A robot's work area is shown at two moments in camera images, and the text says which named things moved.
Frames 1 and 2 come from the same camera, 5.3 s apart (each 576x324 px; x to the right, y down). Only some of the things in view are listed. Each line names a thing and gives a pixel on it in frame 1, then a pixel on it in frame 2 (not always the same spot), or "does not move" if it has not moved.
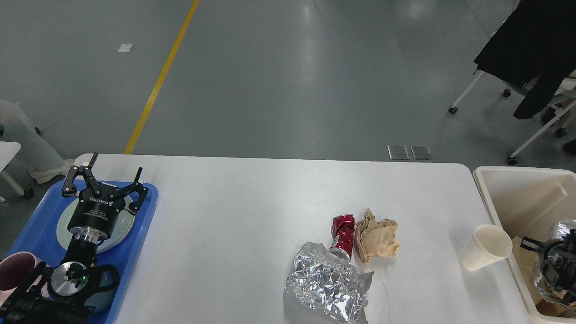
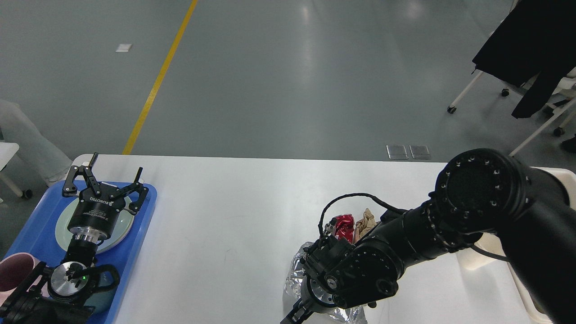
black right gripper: x=549 y=269 to x=316 y=299
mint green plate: x=126 y=219 does not move
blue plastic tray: x=39 y=238 does not move
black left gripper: x=97 y=212 does not move
